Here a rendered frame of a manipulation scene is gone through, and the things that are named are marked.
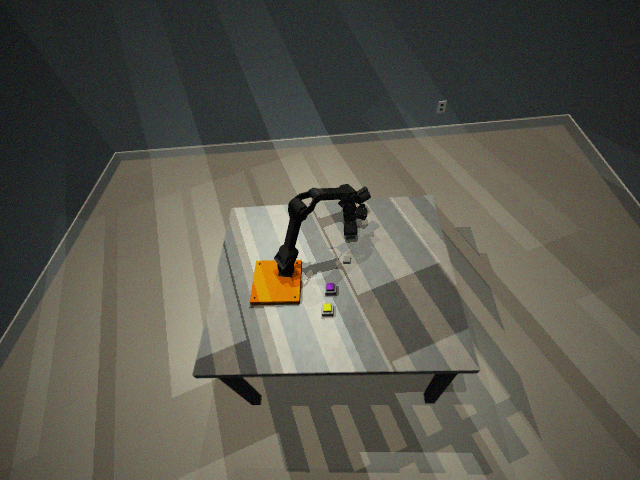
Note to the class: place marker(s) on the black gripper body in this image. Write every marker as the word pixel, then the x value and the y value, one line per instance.
pixel 350 228

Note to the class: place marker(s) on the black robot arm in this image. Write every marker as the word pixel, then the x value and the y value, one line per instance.
pixel 298 212

